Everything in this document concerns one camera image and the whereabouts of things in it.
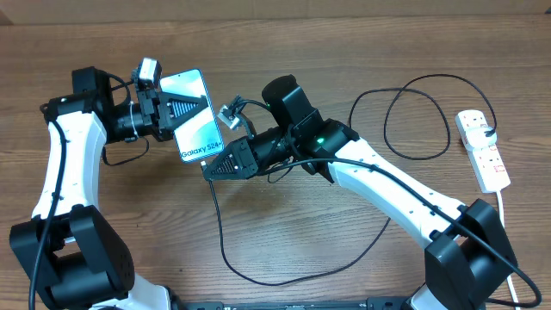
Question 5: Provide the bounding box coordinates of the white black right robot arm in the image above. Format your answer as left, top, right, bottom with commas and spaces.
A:
201, 75, 519, 309

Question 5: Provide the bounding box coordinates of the black charger cable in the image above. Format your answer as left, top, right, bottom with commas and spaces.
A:
200, 73, 498, 288

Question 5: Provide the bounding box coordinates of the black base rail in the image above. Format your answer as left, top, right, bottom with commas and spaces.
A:
172, 296, 409, 310

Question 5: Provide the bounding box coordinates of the white power strip cord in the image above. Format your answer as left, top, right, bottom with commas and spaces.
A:
495, 190, 522, 310

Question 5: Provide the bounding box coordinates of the blue Samsung smartphone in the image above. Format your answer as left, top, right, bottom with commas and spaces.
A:
160, 69, 225, 163

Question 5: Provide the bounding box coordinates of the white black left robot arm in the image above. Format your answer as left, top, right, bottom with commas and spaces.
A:
9, 58, 224, 309

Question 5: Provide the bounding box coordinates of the white charger plug adapter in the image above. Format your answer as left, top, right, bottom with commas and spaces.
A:
465, 127, 498, 152

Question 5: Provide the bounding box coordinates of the white power strip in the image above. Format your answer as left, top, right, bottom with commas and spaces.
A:
455, 109, 511, 193

